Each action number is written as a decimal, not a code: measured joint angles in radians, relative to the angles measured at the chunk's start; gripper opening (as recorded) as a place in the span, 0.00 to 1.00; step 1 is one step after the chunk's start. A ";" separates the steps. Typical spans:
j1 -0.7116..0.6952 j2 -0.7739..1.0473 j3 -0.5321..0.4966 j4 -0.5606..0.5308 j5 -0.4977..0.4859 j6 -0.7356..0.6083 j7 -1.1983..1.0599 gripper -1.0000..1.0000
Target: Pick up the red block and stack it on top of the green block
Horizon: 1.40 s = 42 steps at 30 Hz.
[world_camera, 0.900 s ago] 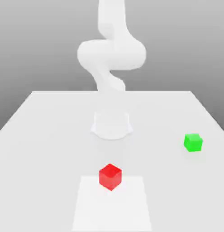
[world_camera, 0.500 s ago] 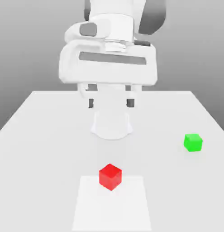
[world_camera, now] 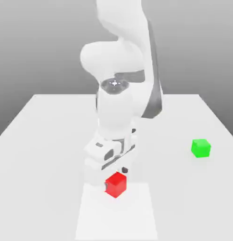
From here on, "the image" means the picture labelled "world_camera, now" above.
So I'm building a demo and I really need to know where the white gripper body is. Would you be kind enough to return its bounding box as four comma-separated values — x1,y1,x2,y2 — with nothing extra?
83,144,137,186

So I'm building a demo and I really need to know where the small red cube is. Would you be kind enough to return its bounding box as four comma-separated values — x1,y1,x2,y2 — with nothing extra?
104,172,127,199

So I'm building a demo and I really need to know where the small green cube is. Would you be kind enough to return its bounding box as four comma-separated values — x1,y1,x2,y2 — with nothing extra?
191,138,211,158

